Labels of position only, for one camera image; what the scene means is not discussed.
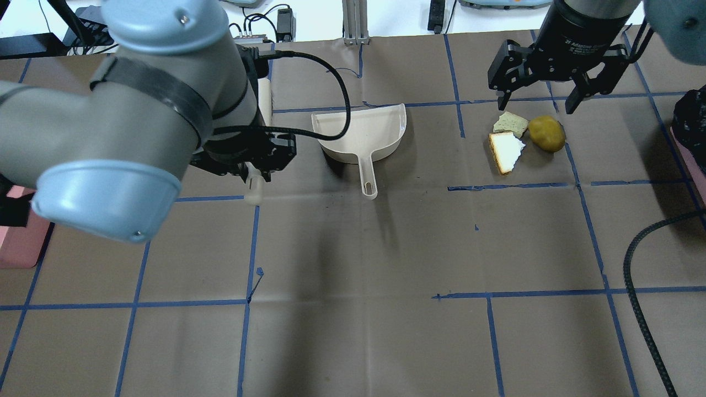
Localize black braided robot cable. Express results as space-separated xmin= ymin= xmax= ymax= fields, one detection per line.
xmin=210 ymin=50 xmax=351 ymax=142

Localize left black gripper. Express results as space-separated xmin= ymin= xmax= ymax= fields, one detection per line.
xmin=191 ymin=45 xmax=297 ymax=181

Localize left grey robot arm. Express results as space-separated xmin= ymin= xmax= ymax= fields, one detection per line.
xmin=2 ymin=1 xmax=297 ymax=244

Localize white bread slice piece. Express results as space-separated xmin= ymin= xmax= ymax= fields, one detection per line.
xmin=489 ymin=131 xmax=526 ymax=175

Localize black power adapter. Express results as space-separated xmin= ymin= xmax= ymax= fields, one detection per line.
xmin=275 ymin=8 xmax=295 ymax=42

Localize yellow potato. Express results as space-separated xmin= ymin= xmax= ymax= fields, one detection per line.
xmin=528 ymin=115 xmax=566 ymax=153

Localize green-speckled bread piece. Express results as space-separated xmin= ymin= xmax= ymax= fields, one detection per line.
xmin=493 ymin=111 xmax=529 ymax=139

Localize beige plastic dustpan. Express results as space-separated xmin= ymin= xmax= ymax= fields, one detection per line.
xmin=318 ymin=104 xmax=408 ymax=200

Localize grey usb hub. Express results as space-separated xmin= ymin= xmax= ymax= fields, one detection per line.
xmin=61 ymin=5 xmax=115 ymax=48

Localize pink plastic bin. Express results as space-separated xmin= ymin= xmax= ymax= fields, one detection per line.
xmin=1 ymin=186 xmax=50 ymax=269

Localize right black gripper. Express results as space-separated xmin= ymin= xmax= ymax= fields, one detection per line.
xmin=488 ymin=1 xmax=640 ymax=115

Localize black garbage bag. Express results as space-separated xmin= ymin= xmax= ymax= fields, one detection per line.
xmin=672 ymin=86 xmax=705 ymax=168

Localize aluminium frame post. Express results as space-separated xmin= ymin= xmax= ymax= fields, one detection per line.
xmin=342 ymin=0 xmax=370 ymax=47

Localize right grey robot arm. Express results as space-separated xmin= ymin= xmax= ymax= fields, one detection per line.
xmin=487 ymin=1 xmax=705 ymax=115

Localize beige hand brush black bristles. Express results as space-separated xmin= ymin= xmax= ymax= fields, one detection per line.
xmin=244 ymin=78 xmax=273 ymax=207

